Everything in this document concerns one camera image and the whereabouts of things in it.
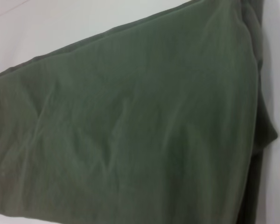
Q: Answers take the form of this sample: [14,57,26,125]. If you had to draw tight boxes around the dark green FREE t-shirt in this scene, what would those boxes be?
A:
[0,0,280,224]

